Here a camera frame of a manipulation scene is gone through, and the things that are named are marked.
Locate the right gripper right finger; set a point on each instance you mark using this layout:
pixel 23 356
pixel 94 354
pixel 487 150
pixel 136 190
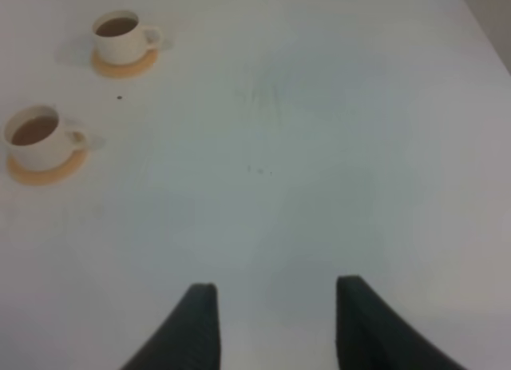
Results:
pixel 371 335

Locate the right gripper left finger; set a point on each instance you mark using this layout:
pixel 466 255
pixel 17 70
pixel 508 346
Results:
pixel 189 338

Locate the near orange round coaster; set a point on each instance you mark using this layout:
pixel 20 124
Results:
pixel 48 177

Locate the orange round coaster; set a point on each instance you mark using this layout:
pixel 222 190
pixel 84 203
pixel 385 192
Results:
pixel 132 70
pixel 48 177

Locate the near white teacup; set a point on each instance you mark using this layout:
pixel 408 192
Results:
pixel 39 139

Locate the white teacup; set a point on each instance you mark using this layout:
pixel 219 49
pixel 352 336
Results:
pixel 121 39
pixel 39 139

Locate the far orange round coaster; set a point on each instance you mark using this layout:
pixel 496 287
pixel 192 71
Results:
pixel 132 70

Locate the far white teacup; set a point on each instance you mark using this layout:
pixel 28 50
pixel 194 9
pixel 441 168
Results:
pixel 121 39

